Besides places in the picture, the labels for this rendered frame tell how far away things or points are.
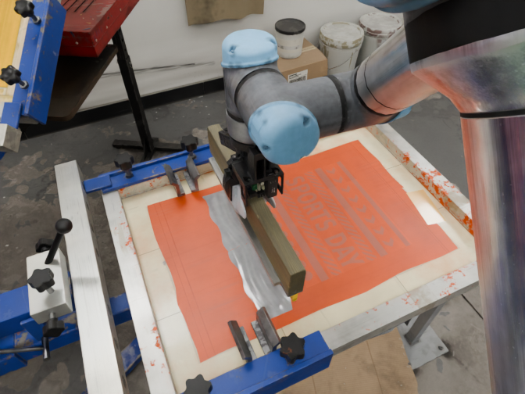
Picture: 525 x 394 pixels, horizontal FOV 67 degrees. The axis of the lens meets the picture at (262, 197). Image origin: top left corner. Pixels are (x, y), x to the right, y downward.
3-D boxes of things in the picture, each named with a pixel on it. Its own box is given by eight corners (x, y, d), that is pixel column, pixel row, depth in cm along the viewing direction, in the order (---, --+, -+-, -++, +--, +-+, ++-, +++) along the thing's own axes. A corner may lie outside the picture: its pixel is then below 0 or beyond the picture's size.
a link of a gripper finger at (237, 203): (236, 235, 75) (241, 201, 69) (225, 213, 79) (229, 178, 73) (251, 231, 77) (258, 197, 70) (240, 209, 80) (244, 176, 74)
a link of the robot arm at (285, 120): (354, 104, 45) (314, 57, 52) (260, 125, 42) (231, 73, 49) (344, 155, 51) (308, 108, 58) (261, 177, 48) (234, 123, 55)
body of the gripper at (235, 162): (244, 209, 68) (241, 157, 59) (226, 177, 73) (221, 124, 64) (284, 195, 70) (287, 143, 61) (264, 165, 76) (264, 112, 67)
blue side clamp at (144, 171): (216, 161, 110) (214, 141, 105) (223, 173, 107) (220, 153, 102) (105, 194, 102) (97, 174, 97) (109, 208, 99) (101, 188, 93)
